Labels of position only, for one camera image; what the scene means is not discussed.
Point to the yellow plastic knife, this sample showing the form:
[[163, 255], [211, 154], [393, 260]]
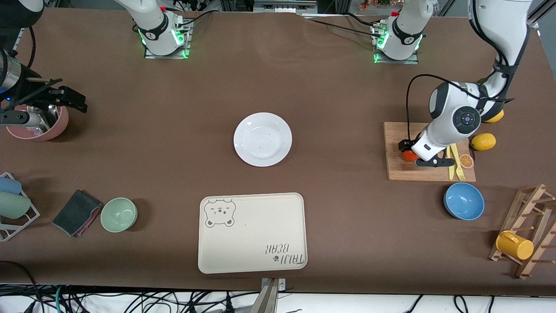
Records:
[[451, 172]]

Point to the metal table edge bracket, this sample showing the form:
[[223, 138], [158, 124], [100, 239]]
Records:
[[271, 289]]

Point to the toy orange slice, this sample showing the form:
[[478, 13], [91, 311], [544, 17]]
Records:
[[466, 161]]

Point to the pale green cup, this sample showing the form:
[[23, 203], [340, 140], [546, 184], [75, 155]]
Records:
[[13, 205]]

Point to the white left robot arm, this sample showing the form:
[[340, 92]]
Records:
[[456, 108]]

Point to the white round plate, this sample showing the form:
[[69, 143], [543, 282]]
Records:
[[263, 139]]

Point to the aluminium frame bar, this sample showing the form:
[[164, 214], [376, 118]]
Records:
[[282, 6]]

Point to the metal scoop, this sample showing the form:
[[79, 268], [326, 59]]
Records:
[[47, 119]]

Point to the blue bowl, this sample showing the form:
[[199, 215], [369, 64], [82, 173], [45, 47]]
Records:
[[464, 201]]

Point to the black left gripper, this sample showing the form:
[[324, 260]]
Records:
[[405, 145]]

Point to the wooden cutting board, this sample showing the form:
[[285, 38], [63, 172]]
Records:
[[395, 171]]

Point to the pale green bowl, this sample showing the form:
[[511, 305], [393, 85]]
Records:
[[118, 214]]

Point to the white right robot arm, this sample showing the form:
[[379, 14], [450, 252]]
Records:
[[152, 26]]

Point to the yellow lemon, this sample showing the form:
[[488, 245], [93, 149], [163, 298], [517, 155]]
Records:
[[497, 117], [483, 141]]

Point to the wooden drying rack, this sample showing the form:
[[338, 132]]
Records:
[[536, 243]]

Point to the cream bear print tray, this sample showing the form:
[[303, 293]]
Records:
[[256, 234]]

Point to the clear plastic ice pieces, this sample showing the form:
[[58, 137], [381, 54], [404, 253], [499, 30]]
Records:
[[32, 129]]

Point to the yellow plastic mug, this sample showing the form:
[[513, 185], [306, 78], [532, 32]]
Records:
[[514, 245]]

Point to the orange tangerine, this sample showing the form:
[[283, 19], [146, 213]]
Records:
[[408, 156]]

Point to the yellow plastic fork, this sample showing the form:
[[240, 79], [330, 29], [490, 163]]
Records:
[[459, 171]]

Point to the pale blue cup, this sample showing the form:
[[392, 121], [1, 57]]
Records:
[[8, 186]]

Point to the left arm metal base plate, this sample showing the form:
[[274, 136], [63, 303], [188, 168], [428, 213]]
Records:
[[408, 61]]

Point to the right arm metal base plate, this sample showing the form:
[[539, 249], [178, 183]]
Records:
[[186, 43]]

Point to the pink bowl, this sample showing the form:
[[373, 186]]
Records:
[[61, 124]]

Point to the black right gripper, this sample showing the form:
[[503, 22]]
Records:
[[31, 91]]

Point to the dark grey folded cloth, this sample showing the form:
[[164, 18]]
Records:
[[76, 213]]

